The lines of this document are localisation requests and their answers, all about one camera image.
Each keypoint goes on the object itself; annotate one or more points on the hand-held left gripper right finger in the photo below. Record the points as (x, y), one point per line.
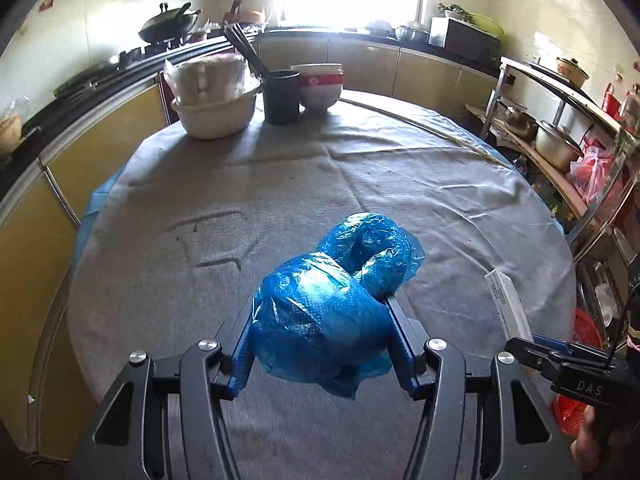
(403, 357)

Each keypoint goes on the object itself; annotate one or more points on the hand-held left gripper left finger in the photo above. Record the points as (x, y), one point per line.
(241, 365)

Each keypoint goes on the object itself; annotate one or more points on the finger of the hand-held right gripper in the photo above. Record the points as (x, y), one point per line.
(530, 352)

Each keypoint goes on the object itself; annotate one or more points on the white cardboard box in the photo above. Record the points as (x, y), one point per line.
(507, 300)

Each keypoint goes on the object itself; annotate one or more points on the red mesh bag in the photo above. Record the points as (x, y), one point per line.
(586, 330)

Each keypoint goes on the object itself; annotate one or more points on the blue plastic bag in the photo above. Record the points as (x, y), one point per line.
(320, 310)

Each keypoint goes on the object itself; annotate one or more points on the person's right hand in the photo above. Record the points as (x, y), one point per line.
(584, 442)

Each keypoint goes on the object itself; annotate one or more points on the pink plastic bag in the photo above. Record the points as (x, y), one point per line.
(595, 170)

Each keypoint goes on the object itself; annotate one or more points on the grey tablecloth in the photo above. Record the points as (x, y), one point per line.
(300, 175)

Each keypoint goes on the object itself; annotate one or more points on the large steel pot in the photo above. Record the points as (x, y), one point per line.
(557, 147)

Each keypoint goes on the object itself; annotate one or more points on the small steel pot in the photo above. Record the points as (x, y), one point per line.
(520, 124)

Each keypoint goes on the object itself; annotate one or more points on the large cream bowl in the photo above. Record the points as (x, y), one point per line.
(215, 117)

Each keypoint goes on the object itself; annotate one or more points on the metal kitchen rack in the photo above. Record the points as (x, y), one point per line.
(565, 105)

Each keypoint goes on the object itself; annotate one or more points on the black chopstick holder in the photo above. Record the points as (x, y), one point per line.
(281, 97)

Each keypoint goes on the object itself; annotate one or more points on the stack of white bowls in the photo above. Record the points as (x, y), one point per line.
(317, 87)

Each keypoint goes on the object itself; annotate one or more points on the lidded cream pot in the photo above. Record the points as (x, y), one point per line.
(572, 71)

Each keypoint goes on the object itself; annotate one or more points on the plastic-wrapped white bowls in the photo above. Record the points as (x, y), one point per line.
(205, 77)

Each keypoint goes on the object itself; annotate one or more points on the black chopsticks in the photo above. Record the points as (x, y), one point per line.
(245, 50)

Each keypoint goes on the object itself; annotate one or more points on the black microwave oven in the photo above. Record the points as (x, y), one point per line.
(467, 40)

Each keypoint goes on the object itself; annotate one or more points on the gas stove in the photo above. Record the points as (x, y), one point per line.
(125, 62)

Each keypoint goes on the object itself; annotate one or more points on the woven basket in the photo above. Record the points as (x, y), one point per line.
(9, 135)

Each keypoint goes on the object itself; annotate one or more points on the black wok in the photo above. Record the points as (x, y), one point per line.
(167, 22)

